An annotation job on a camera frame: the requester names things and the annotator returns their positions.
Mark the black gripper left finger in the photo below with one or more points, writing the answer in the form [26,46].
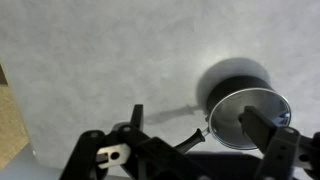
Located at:
[146,150]

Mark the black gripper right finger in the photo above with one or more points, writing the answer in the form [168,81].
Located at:
[280,150]

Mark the glass lid with black knob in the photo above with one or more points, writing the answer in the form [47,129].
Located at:
[230,116]

